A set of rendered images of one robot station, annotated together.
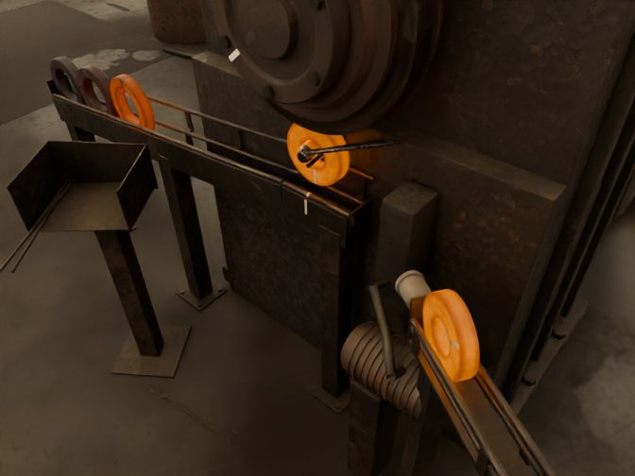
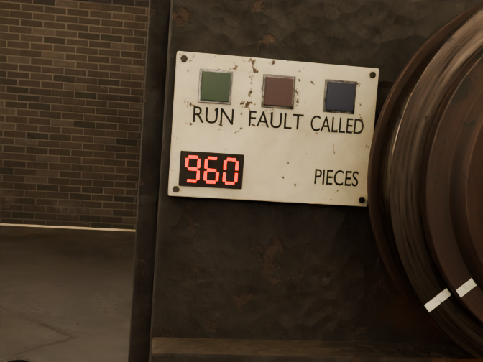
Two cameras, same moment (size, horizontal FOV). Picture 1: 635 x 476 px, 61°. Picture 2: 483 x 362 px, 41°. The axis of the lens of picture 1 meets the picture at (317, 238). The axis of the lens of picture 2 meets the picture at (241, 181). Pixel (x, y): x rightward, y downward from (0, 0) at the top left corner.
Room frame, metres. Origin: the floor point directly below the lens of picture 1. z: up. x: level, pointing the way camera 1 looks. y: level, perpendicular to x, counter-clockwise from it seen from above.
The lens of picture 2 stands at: (0.79, 0.83, 1.15)
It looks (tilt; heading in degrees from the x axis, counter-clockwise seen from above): 5 degrees down; 311
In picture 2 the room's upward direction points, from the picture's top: 4 degrees clockwise
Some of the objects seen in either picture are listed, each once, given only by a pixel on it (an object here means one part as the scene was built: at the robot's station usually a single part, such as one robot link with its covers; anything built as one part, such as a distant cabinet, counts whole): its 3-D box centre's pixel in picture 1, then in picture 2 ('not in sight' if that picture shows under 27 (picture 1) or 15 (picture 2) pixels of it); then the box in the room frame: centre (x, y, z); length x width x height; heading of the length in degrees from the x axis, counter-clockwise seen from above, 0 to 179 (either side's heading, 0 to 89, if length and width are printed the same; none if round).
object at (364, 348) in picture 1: (388, 420); not in sight; (0.68, -0.16, 0.27); 0.22 x 0.13 x 0.53; 49
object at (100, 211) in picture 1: (118, 270); not in sight; (1.10, 0.57, 0.36); 0.26 x 0.20 x 0.72; 84
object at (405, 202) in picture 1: (405, 240); not in sight; (0.85, -0.19, 0.68); 0.11 x 0.08 x 0.24; 139
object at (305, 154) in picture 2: not in sight; (274, 131); (1.30, 0.18, 1.15); 0.26 x 0.02 x 0.18; 49
